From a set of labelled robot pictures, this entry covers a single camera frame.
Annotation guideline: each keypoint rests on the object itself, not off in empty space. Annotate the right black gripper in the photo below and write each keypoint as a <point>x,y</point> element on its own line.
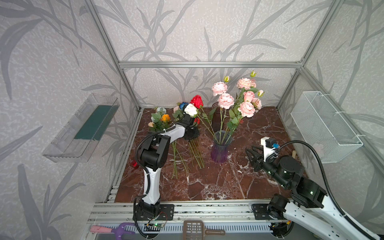
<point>259,159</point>

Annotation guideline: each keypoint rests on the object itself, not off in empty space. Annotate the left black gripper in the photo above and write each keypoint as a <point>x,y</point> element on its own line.
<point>191,130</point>

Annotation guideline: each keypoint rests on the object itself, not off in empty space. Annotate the blue rose stem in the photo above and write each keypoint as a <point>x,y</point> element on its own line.
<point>183,105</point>

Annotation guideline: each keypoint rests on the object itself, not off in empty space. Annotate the dark red glass vase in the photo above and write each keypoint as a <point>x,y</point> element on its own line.
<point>216,119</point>

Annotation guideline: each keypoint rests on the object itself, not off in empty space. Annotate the red rose stem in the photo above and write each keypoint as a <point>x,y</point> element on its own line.
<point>206,118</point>

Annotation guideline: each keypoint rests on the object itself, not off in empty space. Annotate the purple glass vase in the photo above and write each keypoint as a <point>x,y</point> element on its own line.
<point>220,148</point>

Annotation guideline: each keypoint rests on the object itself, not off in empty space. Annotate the pale pink peony stem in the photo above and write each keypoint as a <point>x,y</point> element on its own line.
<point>241,110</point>
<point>225,102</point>

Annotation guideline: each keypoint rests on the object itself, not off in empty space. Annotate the pink rose bud stem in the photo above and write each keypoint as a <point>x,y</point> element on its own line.
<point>249,96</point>

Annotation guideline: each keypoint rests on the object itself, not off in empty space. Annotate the white pink-edged rose stem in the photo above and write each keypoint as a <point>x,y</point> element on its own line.
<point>246,83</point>

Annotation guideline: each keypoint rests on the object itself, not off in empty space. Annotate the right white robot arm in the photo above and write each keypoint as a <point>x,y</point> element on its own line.
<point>310,206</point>

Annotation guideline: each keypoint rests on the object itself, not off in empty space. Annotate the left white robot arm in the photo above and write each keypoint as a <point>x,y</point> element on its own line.
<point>151,155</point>

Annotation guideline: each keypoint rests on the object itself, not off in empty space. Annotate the orange rose stem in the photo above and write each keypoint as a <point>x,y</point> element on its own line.
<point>165,118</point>

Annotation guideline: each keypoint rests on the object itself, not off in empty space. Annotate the flower bunch on table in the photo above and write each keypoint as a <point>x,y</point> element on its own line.
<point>156,125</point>

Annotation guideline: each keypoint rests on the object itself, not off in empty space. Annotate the red handheld tool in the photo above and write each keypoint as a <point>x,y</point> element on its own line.
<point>134,164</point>

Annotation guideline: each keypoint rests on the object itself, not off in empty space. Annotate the purple pink toy tool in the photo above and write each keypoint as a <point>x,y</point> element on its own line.
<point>119,231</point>

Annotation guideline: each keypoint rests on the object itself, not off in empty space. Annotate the clear plastic tray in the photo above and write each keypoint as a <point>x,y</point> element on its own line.
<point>78,139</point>

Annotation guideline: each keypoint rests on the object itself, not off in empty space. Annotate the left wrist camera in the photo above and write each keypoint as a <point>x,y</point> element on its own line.
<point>186,121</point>

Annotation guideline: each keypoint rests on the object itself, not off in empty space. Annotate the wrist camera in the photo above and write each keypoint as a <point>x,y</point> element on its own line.
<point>270,149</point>
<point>186,121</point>

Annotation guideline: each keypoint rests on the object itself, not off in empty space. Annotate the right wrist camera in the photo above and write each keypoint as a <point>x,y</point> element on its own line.
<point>270,149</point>

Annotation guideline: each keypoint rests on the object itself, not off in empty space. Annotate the white wire basket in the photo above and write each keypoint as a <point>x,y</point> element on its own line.
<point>324,128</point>

